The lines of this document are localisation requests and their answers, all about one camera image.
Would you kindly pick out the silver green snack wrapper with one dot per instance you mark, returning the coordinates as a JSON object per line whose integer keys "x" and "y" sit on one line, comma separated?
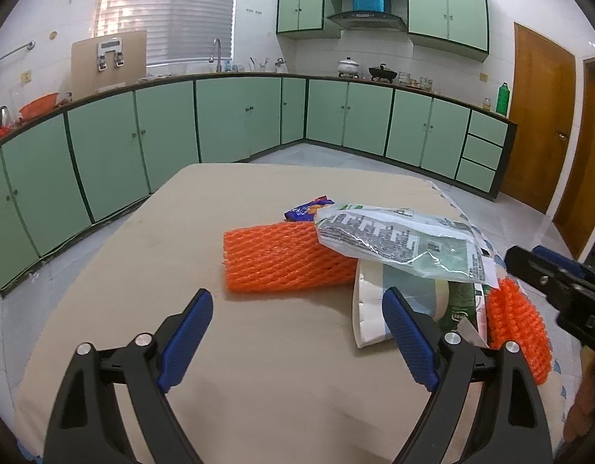
{"x": 428, "y": 246}

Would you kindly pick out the orange foam fruit net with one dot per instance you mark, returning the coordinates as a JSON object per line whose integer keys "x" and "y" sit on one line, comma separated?
{"x": 282, "y": 257}

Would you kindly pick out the cardboard box with scale picture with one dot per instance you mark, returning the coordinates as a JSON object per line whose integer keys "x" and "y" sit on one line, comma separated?
{"x": 102, "y": 63}

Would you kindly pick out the white cooking pot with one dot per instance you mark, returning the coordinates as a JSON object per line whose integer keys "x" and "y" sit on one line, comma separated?
{"x": 348, "y": 68}

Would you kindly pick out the window with blinds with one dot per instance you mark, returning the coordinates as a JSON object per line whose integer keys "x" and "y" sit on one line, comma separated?
{"x": 176, "y": 30}

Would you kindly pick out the blue snack wrapper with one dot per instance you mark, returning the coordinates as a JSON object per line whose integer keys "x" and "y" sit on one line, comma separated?
{"x": 306, "y": 212}

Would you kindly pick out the sink faucet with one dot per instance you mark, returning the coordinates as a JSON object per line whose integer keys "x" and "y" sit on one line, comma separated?
{"x": 216, "y": 57}

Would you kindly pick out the steel kettle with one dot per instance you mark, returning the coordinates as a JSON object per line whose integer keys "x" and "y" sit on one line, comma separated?
{"x": 5, "y": 117}

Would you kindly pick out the black wok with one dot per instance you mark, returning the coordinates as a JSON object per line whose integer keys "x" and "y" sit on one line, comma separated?
{"x": 381, "y": 73}

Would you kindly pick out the wall towel bar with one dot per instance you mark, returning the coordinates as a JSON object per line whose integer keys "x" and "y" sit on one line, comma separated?
{"x": 28, "y": 46}

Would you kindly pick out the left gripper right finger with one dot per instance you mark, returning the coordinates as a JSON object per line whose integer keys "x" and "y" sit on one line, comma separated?
{"x": 509, "y": 425}

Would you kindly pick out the person's right hand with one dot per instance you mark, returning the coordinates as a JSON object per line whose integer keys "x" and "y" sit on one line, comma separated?
{"x": 581, "y": 416}

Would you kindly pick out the green lower kitchen cabinets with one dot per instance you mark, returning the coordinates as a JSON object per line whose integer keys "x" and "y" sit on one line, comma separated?
{"x": 83, "y": 164}

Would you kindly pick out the range hood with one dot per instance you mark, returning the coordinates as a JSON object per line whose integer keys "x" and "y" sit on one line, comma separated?
{"x": 354, "y": 21}

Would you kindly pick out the green bottle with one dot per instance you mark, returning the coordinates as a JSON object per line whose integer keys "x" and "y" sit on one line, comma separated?
{"x": 503, "y": 99}

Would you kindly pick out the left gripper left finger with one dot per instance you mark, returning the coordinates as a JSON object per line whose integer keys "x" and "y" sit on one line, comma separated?
{"x": 86, "y": 424}

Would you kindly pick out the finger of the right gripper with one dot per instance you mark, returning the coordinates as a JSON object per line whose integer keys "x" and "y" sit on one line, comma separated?
{"x": 536, "y": 272}
{"x": 553, "y": 257}

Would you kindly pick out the orange basin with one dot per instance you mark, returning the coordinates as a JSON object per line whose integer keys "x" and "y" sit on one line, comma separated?
{"x": 39, "y": 106}

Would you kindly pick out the wooden door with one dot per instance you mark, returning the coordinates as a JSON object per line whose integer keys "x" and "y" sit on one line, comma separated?
{"x": 542, "y": 106}
{"x": 575, "y": 218}

